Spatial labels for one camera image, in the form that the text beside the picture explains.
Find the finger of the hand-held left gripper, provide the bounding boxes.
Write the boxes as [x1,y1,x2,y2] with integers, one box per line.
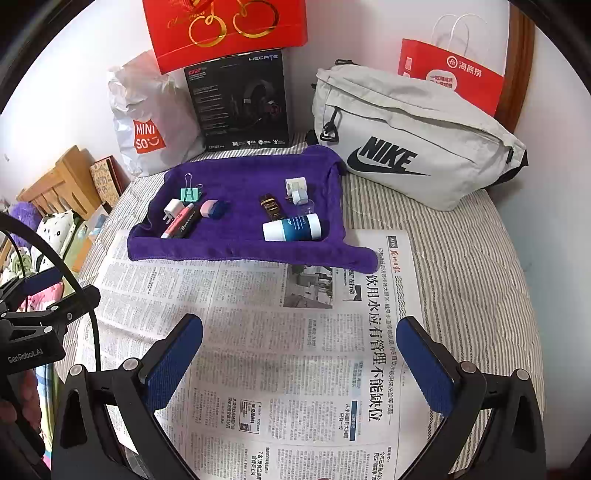
[0,268,63,305]
[0,285,101,324]

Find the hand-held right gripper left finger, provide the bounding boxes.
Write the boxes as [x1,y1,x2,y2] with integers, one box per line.
[51,314,205,450]

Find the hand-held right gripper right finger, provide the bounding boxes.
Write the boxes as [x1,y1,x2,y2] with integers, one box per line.
[396,316,548,462]

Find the pink tube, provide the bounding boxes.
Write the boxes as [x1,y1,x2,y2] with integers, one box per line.
[161,205,195,239]

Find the white square charger plug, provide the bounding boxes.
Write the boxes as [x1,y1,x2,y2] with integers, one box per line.
[161,198,185,224]

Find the black tube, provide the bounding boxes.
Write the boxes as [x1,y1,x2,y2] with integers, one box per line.
[174,210,206,239]

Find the green binder clip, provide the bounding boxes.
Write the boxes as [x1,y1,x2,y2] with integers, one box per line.
[180,174,205,203]

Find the pink and blue round container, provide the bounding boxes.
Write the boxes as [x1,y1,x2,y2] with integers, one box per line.
[199,199,230,220]

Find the white and blue lotion bottle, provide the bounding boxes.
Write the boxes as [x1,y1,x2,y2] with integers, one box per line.
[262,213,322,241]

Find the small brown gold bottle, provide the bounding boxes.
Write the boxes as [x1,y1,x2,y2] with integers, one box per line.
[259,194,287,221]

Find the person's left hand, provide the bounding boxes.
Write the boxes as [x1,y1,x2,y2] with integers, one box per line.
[0,371,40,435]

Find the pink cloth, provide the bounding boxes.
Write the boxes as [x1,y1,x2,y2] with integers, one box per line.
[23,281,65,315]

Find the white dotted pillow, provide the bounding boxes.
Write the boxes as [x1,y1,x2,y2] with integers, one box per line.
[34,210,84,268]

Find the purple fluffy toy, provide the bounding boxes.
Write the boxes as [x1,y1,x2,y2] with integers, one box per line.
[9,200,38,232]

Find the newspaper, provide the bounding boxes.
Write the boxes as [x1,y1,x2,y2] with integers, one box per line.
[81,228,432,480]

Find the wooden headboard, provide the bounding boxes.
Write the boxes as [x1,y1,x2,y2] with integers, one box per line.
[17,145,102,217]

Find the patterned brown box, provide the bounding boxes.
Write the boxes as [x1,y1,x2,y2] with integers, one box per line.
[89,156,130,204]

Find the purple towel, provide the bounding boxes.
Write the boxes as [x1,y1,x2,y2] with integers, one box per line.
[127,144,377,273]

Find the white plastic shopping bag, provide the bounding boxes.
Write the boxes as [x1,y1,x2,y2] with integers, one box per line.
[107,51,206,177]

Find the grey waist bag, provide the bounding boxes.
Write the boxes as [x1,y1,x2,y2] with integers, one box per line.
[307,60,528,212]

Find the black headset box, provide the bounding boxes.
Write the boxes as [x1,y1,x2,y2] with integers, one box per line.
[184,48,291,152]

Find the red gift bag gold cherries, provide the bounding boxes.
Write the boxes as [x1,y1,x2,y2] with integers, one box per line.
[142,0,308,75]

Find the black cable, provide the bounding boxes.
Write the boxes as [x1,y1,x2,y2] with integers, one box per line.
[0,211,102,374]

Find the red paper bag white handles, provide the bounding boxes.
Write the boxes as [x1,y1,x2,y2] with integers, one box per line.
[397,14,506,118]

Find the brown wooden frame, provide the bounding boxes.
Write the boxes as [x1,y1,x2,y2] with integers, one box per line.
[505,14,536,134]

